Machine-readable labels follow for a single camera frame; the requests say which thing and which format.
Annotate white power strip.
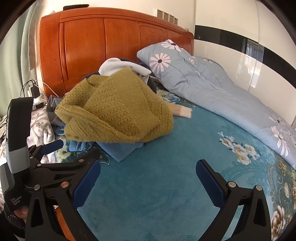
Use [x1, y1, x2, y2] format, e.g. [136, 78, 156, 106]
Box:
[32, 94, 49, 106]

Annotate black item on headboard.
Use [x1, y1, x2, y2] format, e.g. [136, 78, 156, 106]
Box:
[63, 3, 89, 11]

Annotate white cable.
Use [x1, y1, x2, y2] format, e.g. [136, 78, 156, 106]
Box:
[35, 80, 59, 98]

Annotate grey floral pillow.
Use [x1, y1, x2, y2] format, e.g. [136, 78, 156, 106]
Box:
[0, 108, 56, 163]

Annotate black charger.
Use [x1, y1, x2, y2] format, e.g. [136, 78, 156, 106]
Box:
[30, 85, 41, 98]

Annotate light blue floral quilt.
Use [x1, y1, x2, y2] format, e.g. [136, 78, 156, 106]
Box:
[136, 39, 296, 169]

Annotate grey garment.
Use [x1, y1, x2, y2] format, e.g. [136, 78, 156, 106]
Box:
[46, 95, 67, 136]

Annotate pale green curtain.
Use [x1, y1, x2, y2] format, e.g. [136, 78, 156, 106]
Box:
[0, 5, 42, 116]

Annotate olive yellow knit sweater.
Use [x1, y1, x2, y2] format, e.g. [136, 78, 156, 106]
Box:
[55, 67, 174, 144]

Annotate light blue garment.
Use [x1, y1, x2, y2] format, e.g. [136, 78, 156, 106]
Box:
[67, 139, 146, 163]

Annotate white wardrobe with black stripe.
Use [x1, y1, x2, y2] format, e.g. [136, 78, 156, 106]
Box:
[194, 0, 296, 130]

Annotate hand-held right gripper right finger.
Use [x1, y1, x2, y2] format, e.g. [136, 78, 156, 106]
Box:
[195, 159, 271, 241]

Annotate wall switch panel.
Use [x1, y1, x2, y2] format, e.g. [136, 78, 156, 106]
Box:
[157, 9, 178, 25]

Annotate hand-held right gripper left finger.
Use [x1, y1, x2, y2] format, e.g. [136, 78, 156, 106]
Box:
[25, 160, 101, 241]

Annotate person's left hand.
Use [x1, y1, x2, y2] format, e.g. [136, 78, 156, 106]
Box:
[13, 206, 29, 218]

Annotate orange wooden headboard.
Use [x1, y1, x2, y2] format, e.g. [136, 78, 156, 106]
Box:
[39, 7, 195, 98]

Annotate charger and cables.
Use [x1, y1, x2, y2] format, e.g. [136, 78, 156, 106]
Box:
[20, 79, 36, 98]

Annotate teal floral blanket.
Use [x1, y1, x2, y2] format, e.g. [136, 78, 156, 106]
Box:
[50, 82, 296, 241]

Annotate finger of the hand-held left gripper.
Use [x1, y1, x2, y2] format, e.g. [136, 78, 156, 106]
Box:
[28, 140, 64, 167]
[28, 149, 100, 187]

